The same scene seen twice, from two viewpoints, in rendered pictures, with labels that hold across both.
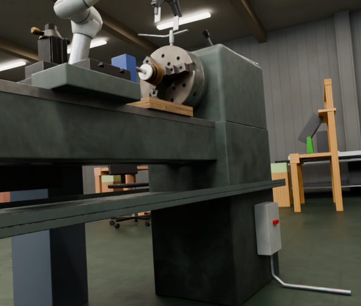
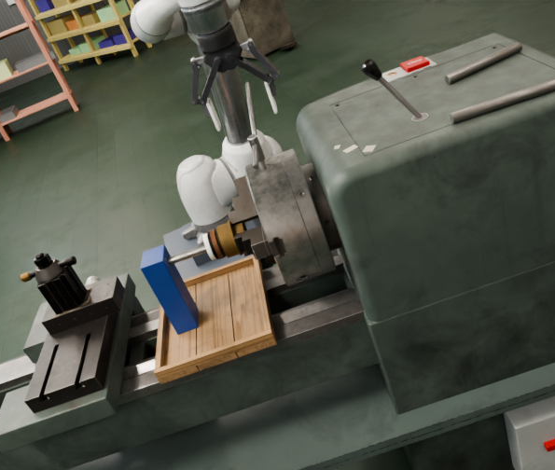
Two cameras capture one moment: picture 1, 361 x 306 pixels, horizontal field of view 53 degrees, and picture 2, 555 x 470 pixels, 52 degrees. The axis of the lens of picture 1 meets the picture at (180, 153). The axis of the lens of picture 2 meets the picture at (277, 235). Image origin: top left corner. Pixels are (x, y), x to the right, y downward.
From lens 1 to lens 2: 1.89 m
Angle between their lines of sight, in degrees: 67
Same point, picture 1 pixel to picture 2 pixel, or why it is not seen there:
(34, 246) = not seen: hidden behind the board
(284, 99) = not seen: outside the picture
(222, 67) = (348, 230)
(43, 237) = not seen: hidden behind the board
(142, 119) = (159, 395)
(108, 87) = (55, 429)
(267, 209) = (517, 435)
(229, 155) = (391, 371)
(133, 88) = (95, 409)
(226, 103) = (371, 294)
